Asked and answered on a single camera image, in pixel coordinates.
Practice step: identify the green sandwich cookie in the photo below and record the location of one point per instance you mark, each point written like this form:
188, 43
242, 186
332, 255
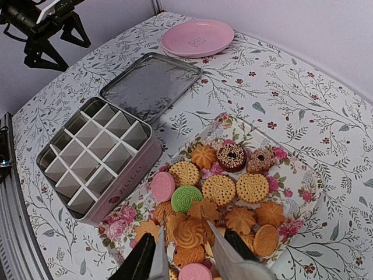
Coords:
183, 196

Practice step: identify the chocolate sprinkle donut cookie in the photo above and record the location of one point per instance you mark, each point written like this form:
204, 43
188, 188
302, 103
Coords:
231, 157

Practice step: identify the silver tin lid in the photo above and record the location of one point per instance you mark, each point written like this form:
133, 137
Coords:
148, 87

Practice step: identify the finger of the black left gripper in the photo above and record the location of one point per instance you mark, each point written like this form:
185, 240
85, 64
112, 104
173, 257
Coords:
42, 55
73, 32

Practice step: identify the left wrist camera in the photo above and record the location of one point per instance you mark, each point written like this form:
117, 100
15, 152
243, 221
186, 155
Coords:
57, 8

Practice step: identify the pink divided cookie tin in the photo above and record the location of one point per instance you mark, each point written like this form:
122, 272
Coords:
98, 158

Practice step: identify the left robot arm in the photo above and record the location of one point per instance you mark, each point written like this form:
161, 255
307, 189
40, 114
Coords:
26, 22

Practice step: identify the pink sandwich cookie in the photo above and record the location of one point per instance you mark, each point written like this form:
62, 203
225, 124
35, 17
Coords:
162, 186
195, 271

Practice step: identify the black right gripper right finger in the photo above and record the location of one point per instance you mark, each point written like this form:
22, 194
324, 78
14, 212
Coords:
240, 246

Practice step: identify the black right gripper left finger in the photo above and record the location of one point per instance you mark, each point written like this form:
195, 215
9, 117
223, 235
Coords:
138, 263

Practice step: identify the brown flower donut cookie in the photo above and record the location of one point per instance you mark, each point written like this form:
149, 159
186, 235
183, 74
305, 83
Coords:
260, 160

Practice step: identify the pink plate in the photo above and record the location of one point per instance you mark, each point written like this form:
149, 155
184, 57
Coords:
197, 38

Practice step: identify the front aluminium rail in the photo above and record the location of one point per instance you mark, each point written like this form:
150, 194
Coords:
21, 257

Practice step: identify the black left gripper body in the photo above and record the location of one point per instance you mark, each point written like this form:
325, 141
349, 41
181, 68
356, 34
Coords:
49, 27

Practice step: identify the small swirl butter cookie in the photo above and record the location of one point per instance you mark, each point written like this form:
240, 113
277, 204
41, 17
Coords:
203, 156

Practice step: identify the floral cookie tray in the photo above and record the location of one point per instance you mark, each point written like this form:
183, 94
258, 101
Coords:
231, 175

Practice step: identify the round cracker cookie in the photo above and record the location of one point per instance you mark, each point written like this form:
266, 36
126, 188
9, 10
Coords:
252, 188
220, 189
184, 173

